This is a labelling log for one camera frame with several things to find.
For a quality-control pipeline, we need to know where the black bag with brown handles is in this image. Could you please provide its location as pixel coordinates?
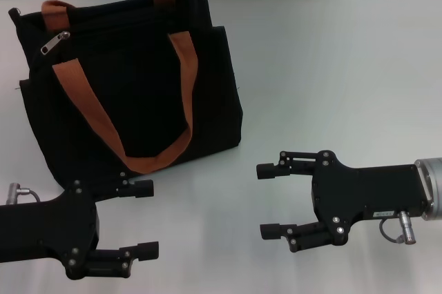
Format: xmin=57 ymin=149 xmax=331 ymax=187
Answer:
xmin=8 ymin=0 xmax=244 ymax=187

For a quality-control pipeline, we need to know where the left gripper cable with plug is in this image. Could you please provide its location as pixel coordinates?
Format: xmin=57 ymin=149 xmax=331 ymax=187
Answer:
xmin=6 ymin=182 xmax=42 ymax=207

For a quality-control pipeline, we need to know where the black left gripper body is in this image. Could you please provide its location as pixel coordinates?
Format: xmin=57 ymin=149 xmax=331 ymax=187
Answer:
xmin=0 ymin=179 xmax=101 ymax=280

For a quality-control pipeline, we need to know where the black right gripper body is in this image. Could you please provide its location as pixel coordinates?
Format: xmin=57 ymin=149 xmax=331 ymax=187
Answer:
xmin=310 ymin=150 xmax=431 ymax=247

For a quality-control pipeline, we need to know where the silver zipper pull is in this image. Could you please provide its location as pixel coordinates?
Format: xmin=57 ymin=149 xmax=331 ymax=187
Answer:
xmin=40 ymin=30 xmax=71 ymax=55

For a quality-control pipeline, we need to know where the right gripper cable with plugs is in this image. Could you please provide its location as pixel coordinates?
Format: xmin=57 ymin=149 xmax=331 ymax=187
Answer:
xmin=378 ymin=210 xmax=418 ymax=247

